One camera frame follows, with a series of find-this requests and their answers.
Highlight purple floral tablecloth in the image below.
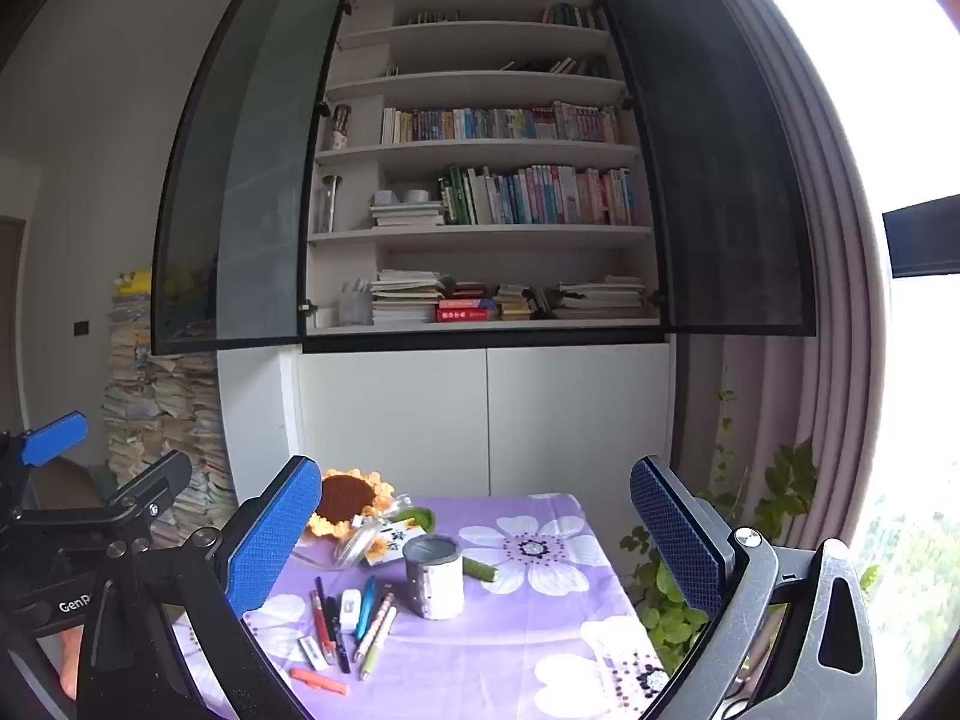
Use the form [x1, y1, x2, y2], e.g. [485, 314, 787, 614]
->
[172, 493, 672, 720]

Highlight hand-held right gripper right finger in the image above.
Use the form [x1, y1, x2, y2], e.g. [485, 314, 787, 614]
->
[628, 454, 878, 720]

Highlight grey white pen holder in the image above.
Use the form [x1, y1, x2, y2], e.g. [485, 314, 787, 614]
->
[403, 534, 466, 620]

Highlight teal pencil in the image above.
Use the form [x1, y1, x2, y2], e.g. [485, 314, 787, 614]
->
[355, 577, 377, 644]

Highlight clear pen cup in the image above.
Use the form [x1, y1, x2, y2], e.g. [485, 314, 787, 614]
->
[337, 279, 374, 328]

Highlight white bookcase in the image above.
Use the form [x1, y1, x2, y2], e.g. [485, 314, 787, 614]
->
[217, 0, 676, 500]

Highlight crochet sunflower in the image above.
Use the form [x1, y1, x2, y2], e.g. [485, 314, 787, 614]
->
[304, 469, 500, 584]

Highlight black marker pen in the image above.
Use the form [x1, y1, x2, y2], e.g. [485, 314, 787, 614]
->
[326, 596, 352, 674]

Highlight translucent white ribbon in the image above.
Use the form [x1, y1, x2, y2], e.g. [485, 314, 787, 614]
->
[289, 495, 413, 571]

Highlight yellow plush toy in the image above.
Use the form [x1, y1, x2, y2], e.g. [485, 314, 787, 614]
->
[112, 268, 197, 301]

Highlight green potted plant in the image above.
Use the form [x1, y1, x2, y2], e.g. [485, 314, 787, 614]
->
[619, 388, 882, 680]

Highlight pink checked pen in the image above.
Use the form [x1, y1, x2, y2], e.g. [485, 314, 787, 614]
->
[354, 591, 396, 662]

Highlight leaning group of books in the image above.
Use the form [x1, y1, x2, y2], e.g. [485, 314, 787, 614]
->
[501, 55, 610, 80]

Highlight red capped pen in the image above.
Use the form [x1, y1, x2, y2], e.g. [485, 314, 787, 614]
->
[310, 589, 336, 665]

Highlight short stack of books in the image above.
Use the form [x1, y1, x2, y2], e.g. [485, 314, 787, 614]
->
[495, 283, 556, 320]

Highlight glass jar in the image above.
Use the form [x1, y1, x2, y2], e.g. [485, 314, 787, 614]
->
[315, 174, 345, 234]

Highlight orange pen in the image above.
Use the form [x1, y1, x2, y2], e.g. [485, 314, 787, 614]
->
[290, 667, 350, 697]

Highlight stack of pale books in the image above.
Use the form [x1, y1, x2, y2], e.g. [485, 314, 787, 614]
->
[370, 268, 452, 326]
[367, 199, 446, 229]

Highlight pink curtain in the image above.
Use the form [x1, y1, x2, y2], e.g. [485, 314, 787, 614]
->
[667, 0, 897, 552]

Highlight dark glass cabinet door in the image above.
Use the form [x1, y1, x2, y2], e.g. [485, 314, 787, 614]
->
[150, 0, 350, 356]
[592, 0, 818, 336]

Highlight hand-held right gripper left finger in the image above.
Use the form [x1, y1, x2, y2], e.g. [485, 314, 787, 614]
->
[75, 454, 325, 720]

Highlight tall stacks of papers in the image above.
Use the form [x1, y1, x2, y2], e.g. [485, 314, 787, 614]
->
[101, 289, 239, 548]

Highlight white sunflower card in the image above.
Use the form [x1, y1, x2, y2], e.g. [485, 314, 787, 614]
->
[365, 523, 428, 565]

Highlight wide stack of books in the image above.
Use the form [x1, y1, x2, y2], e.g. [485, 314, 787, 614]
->
[553, 276, 648, 320]

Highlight green pen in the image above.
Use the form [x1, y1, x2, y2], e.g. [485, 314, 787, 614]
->
[358, 604, 398, 681]

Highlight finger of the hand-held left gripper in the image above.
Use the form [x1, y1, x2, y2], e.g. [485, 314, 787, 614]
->
[0, 411, 89, 511]
[4, 450, 194, 541]

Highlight pile of red books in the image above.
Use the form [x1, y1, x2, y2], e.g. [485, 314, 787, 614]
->
[436, 283, 497, 323]

